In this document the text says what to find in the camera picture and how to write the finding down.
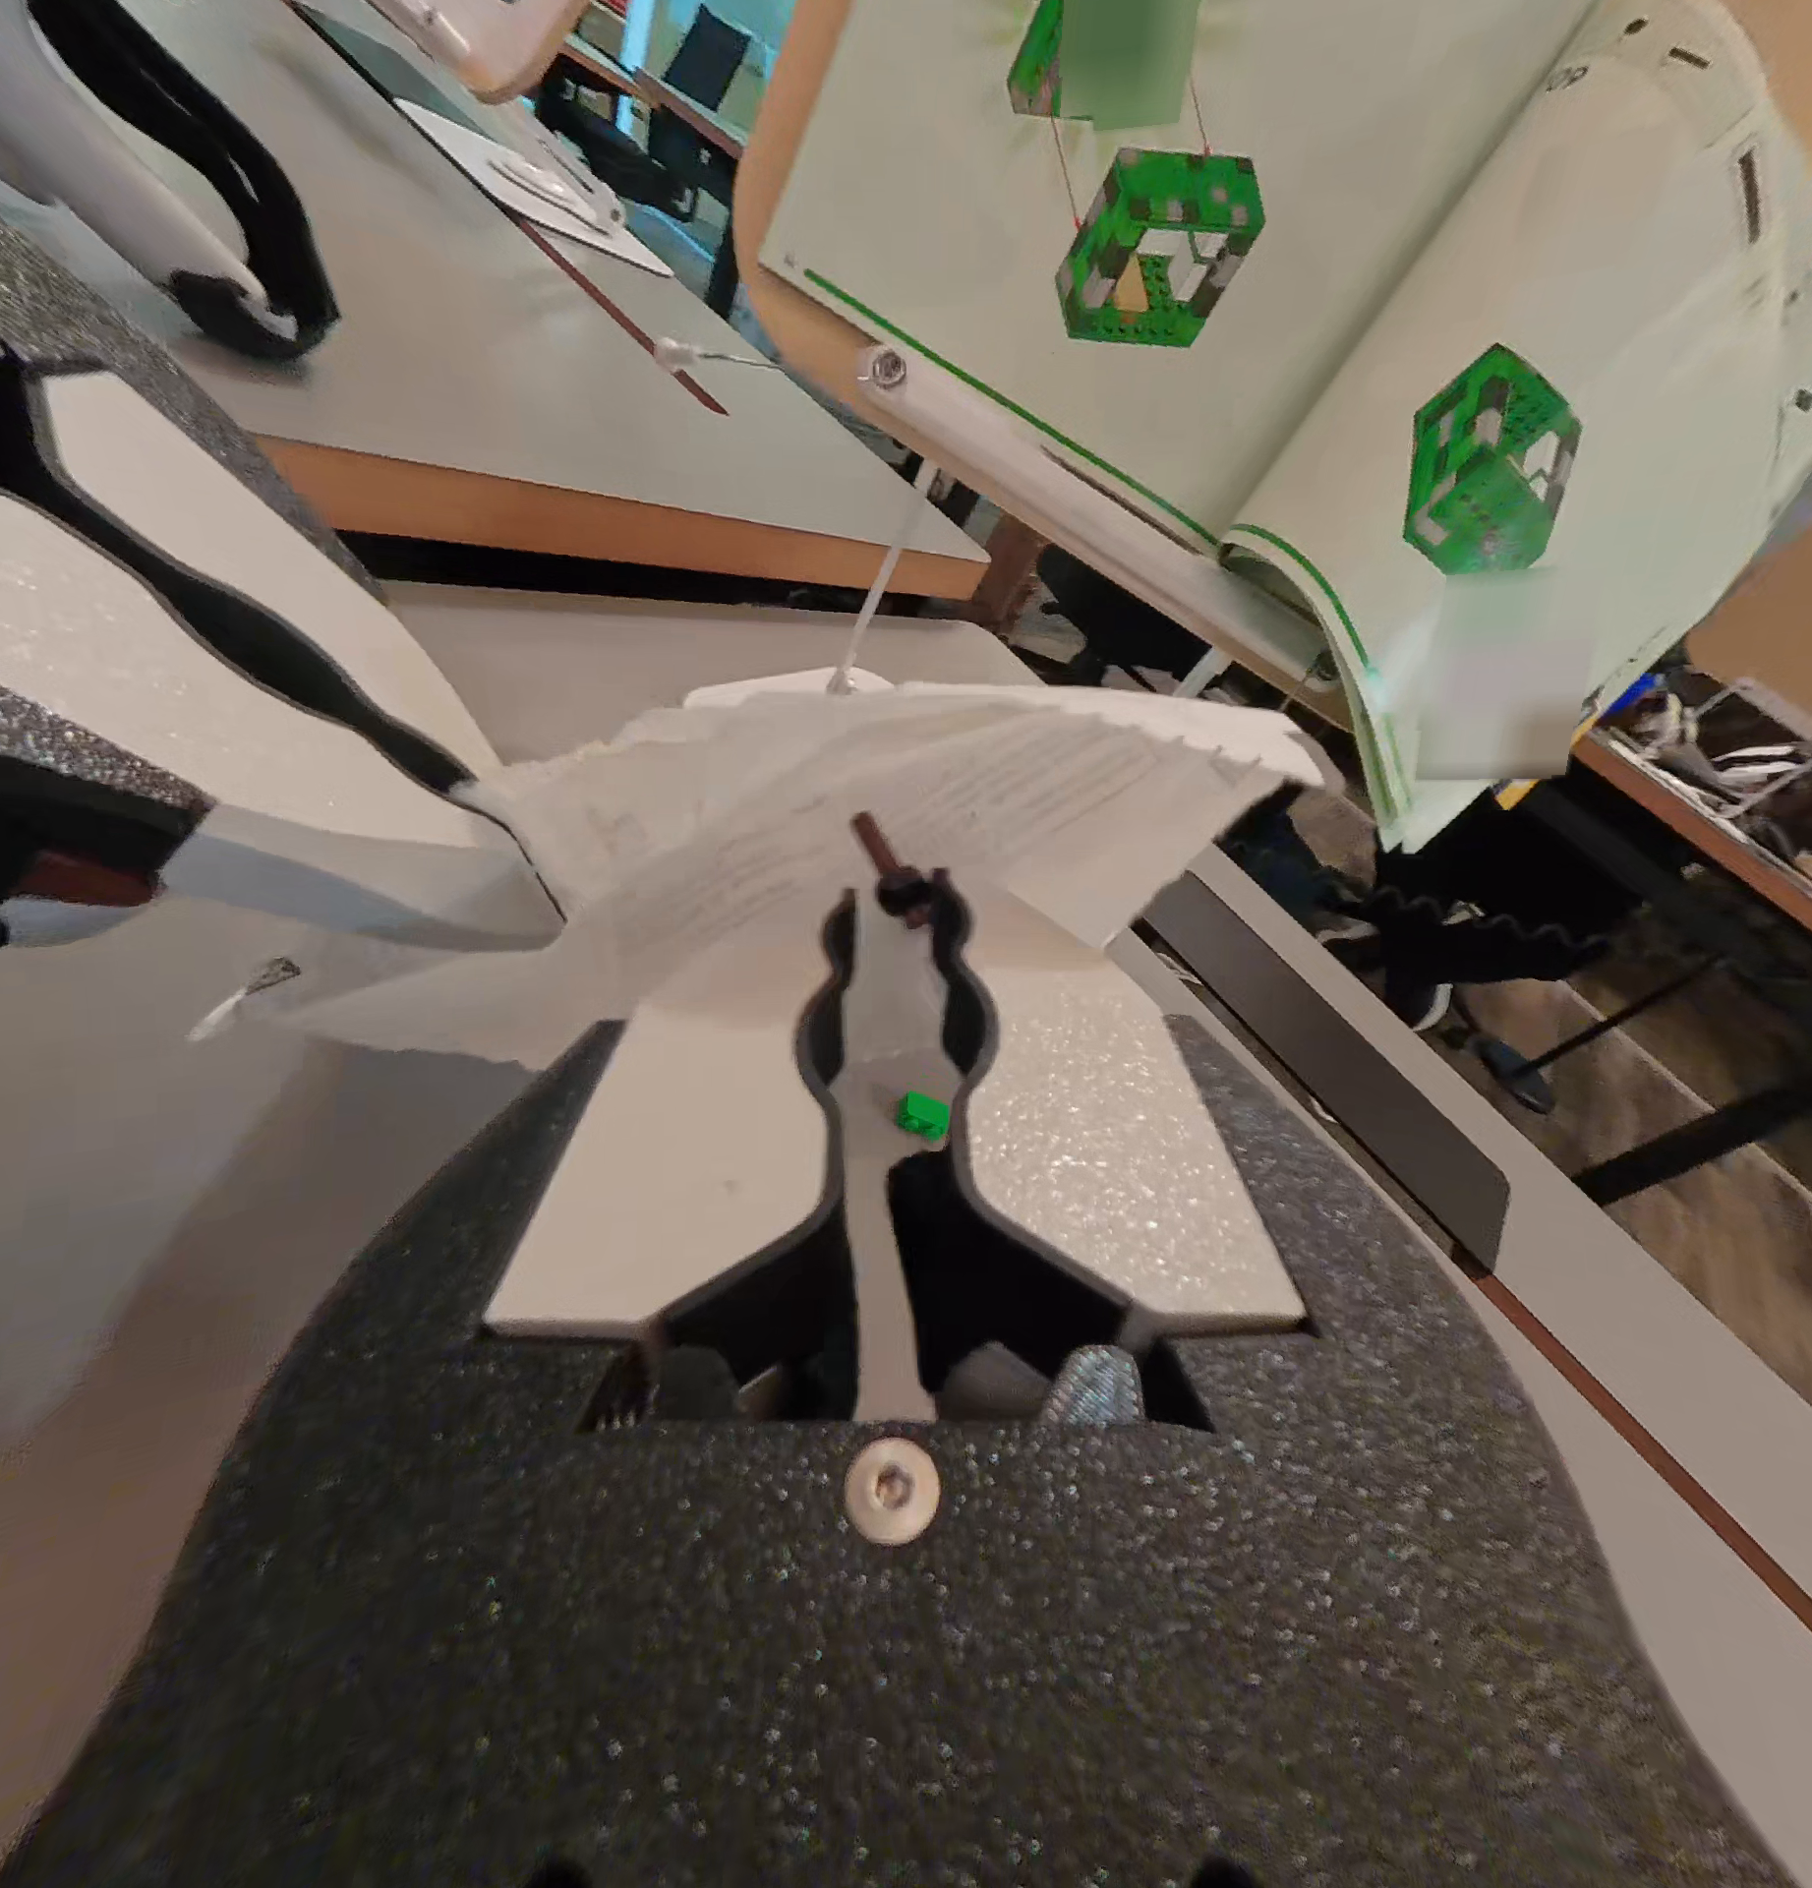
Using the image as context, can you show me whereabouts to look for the wood-edged office desk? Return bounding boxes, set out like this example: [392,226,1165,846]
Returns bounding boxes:
[1570,723,1812,963]

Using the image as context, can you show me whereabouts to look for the brown toy handle piece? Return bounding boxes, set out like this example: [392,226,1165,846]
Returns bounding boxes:
[852,810,947,926]

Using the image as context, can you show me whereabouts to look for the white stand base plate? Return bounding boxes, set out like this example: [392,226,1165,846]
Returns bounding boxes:
[395,95,680,283]
[680,664,1029,711]

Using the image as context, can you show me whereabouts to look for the toy brick instruction booklet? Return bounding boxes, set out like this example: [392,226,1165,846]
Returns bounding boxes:
[758,0,1812,854]

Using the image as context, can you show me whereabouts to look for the white printed paper bag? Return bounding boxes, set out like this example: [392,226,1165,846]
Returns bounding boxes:
[190,679,1328,1074]

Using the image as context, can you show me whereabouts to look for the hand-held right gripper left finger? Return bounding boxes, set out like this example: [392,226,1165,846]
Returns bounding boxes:
[482,885,865,1425]

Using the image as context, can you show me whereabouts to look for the black desk cable cover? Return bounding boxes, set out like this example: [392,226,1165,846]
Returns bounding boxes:
[1142,869,1515,1280]

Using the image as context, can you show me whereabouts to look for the black office chair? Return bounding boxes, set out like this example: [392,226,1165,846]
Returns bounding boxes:
[611,0,755,312]

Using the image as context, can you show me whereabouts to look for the wood-edged pale desk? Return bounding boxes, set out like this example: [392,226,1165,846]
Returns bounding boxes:
[0,0,992,602]

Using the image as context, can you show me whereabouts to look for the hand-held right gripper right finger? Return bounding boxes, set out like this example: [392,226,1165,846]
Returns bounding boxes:
[884,869,1308,1425]

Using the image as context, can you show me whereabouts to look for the grey desk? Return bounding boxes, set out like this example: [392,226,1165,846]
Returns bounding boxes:
[0,581,1812,1888]

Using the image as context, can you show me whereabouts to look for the white book stand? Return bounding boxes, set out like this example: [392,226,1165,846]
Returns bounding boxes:
[822,470,1234,705]

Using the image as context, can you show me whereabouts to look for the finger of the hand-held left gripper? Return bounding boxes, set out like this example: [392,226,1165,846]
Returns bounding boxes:
[0,485,572,952]
[18,368,504,795]

